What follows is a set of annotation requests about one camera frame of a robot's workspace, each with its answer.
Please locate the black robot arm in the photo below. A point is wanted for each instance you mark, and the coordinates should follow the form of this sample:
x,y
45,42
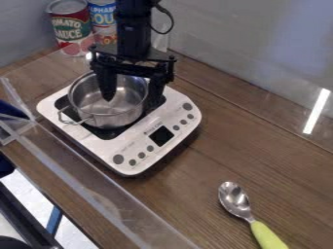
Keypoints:
x,y
133,26

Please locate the clear acrylic corner bracket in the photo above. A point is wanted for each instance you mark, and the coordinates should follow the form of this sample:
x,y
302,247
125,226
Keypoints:
x,y
160,39

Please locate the clear acrylic front barrier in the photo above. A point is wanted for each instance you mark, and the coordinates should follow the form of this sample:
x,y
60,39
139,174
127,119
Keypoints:
x,y
111,215

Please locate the spoon with green handle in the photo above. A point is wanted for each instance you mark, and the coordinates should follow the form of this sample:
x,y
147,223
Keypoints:
x,y
235,202

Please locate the tomato sauce can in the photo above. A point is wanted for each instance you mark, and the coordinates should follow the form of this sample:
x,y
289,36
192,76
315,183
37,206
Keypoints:
x,y
69,18

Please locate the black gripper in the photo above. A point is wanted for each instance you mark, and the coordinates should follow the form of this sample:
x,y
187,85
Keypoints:
x,y
154,64

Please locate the black metal table frame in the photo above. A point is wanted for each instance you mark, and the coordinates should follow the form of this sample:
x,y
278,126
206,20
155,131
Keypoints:
x,y
36,236

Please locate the alphabet soup can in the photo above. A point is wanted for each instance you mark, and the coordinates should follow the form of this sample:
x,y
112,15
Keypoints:
x,y
103,21

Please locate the silver pot with handles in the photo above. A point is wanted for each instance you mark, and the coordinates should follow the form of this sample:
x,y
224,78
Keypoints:
x,y
104,108

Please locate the white and black stove top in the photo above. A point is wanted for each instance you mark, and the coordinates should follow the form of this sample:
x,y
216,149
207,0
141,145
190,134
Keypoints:
x,y
127,141

